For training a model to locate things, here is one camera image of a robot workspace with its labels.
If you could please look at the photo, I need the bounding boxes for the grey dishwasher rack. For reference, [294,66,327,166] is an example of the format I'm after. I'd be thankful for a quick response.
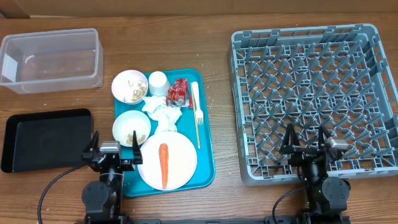
[228,24,397,186]

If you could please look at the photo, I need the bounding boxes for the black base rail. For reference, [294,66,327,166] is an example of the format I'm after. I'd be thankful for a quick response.
[128,216,314,224]

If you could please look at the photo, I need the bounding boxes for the orange carrot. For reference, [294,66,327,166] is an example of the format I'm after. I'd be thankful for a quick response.
[159,143,169,189]

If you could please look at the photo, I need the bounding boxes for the wooden chopstick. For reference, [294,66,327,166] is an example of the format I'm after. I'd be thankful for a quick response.
[190,83,201,149]

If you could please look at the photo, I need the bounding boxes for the white plastic fork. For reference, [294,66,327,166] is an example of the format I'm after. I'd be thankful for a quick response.
[192,82,204,124]

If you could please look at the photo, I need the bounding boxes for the clear plastic bin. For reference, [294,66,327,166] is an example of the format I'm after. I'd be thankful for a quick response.
[1,28,104,94]

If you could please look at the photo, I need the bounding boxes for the white bowl with rice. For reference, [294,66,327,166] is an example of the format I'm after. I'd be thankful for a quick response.
[113,110,151,147]

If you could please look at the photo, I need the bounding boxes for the crumpled white napkin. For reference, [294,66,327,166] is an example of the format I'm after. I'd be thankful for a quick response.
[142,95,182,133]

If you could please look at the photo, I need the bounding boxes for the teal serving tray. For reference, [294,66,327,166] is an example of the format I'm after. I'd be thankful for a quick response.
[114,85,215,197]

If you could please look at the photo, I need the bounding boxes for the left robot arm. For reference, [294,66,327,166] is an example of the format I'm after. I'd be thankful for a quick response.
[81,132,142,224]

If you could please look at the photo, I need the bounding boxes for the black waste tray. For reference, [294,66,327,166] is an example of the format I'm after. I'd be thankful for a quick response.
[1,108,93,173]

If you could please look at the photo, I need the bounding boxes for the pink bowl with nuts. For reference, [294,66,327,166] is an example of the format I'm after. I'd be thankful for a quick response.
[111,70,149,105]

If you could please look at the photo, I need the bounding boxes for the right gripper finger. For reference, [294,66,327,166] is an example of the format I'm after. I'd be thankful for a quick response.
[279,124,301,153]
[318,125,331,149]

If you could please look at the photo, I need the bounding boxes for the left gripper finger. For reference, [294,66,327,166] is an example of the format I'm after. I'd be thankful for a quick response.
[132,131,142,164]
[88,131,100,152]

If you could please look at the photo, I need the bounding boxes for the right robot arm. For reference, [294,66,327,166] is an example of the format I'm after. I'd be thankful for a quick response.
[272,124,351,224]

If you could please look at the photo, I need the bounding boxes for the red snack wrapper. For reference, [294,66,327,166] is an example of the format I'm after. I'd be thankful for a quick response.
[166,78,193,109]

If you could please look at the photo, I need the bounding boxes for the white paper cup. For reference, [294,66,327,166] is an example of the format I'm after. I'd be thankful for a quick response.
[148,71,170,96]

